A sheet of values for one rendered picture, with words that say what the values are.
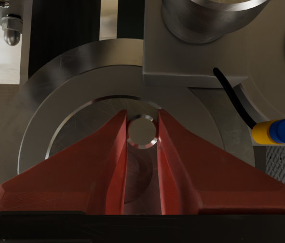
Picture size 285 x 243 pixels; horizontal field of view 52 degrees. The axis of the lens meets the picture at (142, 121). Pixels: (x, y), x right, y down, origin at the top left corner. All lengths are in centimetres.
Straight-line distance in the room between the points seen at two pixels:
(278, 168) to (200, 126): 25
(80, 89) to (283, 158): 28
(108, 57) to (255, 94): 9
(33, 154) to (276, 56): 15
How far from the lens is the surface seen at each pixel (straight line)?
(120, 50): 17
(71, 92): 17
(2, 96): 56
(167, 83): 15
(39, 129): 17
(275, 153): 41
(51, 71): 18
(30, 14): 20
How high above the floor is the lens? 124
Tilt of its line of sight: 4 degrees down
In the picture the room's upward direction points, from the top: 178 degrees counter-clockwise
